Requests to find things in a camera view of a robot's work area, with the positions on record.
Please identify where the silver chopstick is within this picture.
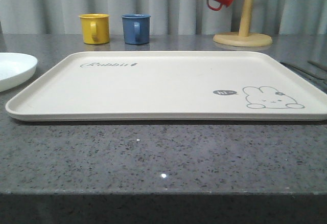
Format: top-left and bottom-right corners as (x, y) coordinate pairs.
(280, 62), (326, 93)

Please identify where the white round plate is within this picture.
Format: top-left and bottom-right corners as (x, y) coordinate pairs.
(1, 53), (38, 92)

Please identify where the silver metal spoon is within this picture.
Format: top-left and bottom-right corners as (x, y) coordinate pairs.
(308, 60), (327, 72)

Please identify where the cream rabbit serving tray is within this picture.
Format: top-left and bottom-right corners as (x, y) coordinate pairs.
(6, 51), (326, 121)

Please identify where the blue enamel mug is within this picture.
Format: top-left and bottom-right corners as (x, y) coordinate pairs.
(122, 14), (150, 44)

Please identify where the yellow enamel mug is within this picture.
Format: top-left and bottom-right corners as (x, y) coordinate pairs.
(79, 14), (110, 44)

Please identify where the wooden mug tree stand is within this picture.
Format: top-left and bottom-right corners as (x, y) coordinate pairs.
(213, 0), (273, 47)

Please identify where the grey pleated curtain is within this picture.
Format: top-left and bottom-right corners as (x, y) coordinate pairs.
(1, 0), (326, 35)

